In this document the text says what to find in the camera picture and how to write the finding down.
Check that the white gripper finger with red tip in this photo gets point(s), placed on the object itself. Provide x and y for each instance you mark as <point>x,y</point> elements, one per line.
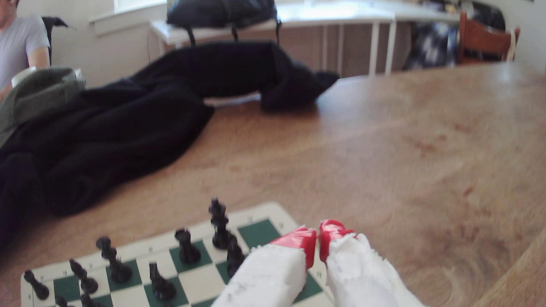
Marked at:
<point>358,277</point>
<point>268,277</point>

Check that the black chess bishop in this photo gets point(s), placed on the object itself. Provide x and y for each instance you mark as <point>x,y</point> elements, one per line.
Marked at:
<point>87,283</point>
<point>234,260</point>

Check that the black chess king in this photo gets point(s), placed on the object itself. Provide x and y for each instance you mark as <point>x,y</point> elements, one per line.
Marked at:
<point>221,236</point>

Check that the green and cream chess mat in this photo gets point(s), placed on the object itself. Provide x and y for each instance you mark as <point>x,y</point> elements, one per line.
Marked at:
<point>200,281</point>

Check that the black chess rook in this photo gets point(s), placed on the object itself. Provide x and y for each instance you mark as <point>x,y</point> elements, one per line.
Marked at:
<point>187,249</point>
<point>39,290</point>

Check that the black chess knight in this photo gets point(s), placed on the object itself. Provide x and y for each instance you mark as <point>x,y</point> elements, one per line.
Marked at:
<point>162,288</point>

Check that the black chess queen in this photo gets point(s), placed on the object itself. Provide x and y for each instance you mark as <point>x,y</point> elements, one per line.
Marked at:
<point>117,268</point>

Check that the black chess pawn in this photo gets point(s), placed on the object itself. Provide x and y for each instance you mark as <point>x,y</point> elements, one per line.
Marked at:
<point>87,302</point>
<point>62,302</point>

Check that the black fabric jacket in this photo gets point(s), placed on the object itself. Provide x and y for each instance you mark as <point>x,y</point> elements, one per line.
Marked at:
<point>106,140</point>

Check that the blue white patterned fabric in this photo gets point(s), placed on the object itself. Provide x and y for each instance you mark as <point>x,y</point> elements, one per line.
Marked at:
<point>431,47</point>

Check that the white desk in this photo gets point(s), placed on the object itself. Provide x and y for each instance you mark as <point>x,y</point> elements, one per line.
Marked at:
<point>332,15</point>

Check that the brown wooden chair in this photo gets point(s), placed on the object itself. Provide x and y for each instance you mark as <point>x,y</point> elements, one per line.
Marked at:
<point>482,40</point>

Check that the black bag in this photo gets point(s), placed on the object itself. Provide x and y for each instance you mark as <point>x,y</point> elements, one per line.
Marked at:
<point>222,12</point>

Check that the grey-green garment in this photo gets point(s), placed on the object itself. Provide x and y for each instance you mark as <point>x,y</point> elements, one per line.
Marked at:
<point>38,96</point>

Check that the white window sill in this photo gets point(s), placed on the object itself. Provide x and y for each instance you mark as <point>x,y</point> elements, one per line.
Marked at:
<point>123,19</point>

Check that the white paper cup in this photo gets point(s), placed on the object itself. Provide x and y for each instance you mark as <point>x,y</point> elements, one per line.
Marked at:
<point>23,76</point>

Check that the black office chair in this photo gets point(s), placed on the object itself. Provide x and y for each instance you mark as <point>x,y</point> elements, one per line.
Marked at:
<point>53,30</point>

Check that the person in grey t-shirt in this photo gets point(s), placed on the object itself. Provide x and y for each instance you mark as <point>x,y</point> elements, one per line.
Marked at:
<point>17,42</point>

